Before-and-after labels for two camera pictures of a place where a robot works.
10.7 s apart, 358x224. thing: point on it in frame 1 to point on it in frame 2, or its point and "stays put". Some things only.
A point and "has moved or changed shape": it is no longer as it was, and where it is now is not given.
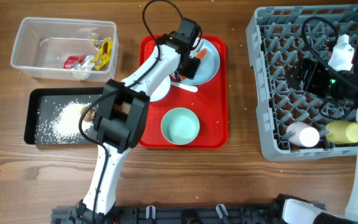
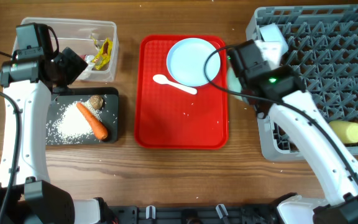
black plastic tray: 52,115 stays put
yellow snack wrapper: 104,54 stays put
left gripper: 191,70 to 73,63
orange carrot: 199,56 has moved or changed shape
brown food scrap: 90,114 has moved or changed shape
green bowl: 180,126 to 234,84
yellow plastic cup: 340,132 stays put
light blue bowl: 161,89 to 273,45
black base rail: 247,214 stays put
